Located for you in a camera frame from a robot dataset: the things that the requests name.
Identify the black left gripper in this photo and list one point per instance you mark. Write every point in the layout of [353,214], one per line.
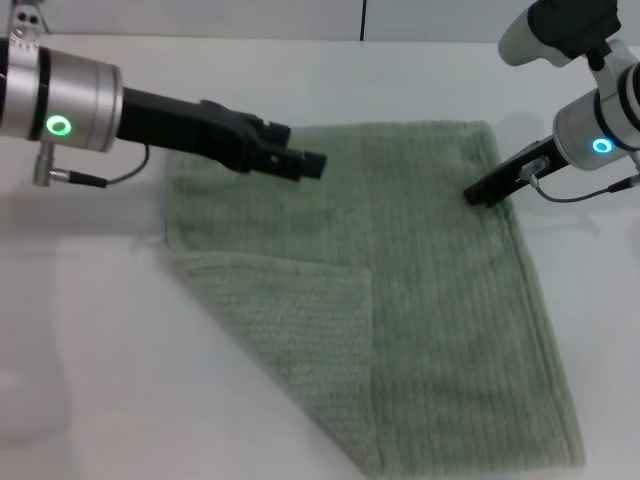
[200,130]

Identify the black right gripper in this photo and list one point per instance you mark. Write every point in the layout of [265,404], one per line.
[530,162]

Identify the green ribbed towel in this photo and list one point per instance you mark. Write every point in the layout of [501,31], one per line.
[425,300]

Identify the black vertical wall strip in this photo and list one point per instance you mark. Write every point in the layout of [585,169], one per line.
[363,20]

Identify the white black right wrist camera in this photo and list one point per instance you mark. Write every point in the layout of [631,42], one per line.
[560,30]

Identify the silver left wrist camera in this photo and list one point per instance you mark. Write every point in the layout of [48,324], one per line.
[27,17]

